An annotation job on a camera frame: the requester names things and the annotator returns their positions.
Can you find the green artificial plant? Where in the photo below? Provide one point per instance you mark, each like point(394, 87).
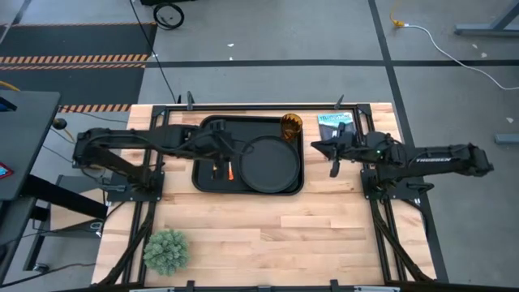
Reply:
point(166, 251)

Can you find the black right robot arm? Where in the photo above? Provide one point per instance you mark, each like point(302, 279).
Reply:
point(446, 160)

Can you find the small grey floor block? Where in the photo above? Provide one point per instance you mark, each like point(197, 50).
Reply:
point(507, 138)

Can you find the amber translucent cup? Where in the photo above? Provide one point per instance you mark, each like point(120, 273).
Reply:
point(291, 125)

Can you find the grey metal desk foot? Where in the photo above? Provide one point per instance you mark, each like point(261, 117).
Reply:
point(482, 29)

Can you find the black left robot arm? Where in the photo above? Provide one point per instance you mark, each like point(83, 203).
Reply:
point(121, 140)

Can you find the black aluminium table frame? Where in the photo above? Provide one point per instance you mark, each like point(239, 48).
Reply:
point(259, 108)

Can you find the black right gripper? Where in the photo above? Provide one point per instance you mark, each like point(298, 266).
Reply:
point(353, 148)

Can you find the blue printed booklet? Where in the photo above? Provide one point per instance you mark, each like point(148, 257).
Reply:
point(332, 119)

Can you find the dark grey desk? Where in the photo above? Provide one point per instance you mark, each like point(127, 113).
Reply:
point(24, 138)

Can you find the black rectangular plastic tray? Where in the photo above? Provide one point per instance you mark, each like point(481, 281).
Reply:
point(259, 125)

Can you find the black hazard-striped floor mat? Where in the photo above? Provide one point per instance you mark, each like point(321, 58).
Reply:
point(69, 87)
point(77, 40)

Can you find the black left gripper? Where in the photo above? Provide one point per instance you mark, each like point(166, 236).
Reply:
point(215, 142)

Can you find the black round plate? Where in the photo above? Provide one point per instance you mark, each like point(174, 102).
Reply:
point(269, 164)

